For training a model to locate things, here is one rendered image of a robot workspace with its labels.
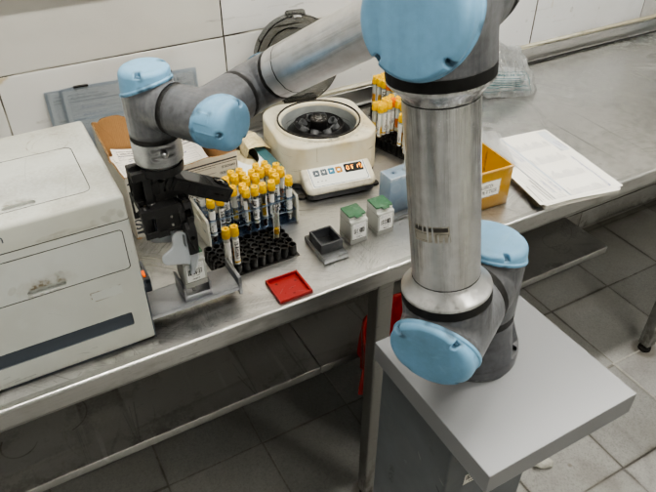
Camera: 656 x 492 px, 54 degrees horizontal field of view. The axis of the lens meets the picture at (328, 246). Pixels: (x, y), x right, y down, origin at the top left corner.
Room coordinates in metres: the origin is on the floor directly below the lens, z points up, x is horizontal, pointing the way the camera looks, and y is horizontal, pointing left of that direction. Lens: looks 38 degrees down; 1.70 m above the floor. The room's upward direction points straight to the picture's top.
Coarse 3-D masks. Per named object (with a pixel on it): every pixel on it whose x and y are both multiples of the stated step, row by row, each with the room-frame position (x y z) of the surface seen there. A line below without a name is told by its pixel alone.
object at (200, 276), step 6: (204, 258) 0.87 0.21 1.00; (186, 264) 0.85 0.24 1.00; (198, 264) 0.86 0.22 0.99; (204, 264) 0.87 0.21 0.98; (180, 270) 0.87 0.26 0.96; (186, 270) 0.85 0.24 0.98; (198, 270) 0.86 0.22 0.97; (204, 270) 0.87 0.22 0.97; (180, 276) 0.88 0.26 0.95; (186, 276) 0.85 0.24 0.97; (192, 276) 0.86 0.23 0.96; (198, 276) 0.86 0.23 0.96; (204, 276) 0.87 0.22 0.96; (186, 282) 0.85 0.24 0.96; (192, 282) 0.85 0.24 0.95; (198, 282) 0.86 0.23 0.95; (204, 282) 0.86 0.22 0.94; (186, 288) 0.85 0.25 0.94
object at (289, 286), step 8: (288, 272) 0.96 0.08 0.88; (296, 272) 0.97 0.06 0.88; (272, 280) 0.94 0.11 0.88; (280, 280) 0.95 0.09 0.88; (288, 280) 0.95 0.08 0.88; (296, 280) 0.95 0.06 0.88; (304, 280) 0.94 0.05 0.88; (272, 288) 0.92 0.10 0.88; (280, 288) 0.92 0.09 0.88; (288, 288) 0.92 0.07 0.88; (296, 288) 0.92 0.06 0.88; (304, 288) 0.92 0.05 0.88; (280, 296) 0.90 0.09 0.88; (288, 296) 0.90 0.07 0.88; (296, 296) 0.90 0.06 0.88; (280, 304) 0.88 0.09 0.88
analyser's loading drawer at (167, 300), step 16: (176, 272) 0.89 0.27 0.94; (208, 272) 0.92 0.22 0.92; (224, 272) 0.93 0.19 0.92; (160, 288) 0.88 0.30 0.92; (176, 288) 0.88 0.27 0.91; (208, 288) 0.87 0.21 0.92; (224, 288) 0.88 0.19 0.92; (240, 288) 0.89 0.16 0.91; (160, 304) 0.84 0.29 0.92; (176, 304) 0.84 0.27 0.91; (192, 304) 0.84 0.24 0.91
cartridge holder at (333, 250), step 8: (312, 232) 1.06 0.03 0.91; (320, 232) 1.07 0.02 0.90; (328, 232) 1.08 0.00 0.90; (336, 232) 1.06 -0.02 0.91; (312, 240) 1.05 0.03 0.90; (320, 240) 1.06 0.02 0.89; (328, 240) 1.06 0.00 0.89; (336, 240) 1.03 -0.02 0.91; (312, 248) 1.04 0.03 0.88; (320, 248) 1.02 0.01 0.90; (328, 248) 1.02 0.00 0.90; (336, 248) 1.03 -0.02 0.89; (344, 248) 1.03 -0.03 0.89; (320, 256) 1.01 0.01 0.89; (328, 256) 1.01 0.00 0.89; (336, 256) 1.01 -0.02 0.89; (344, 256) 1.02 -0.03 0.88
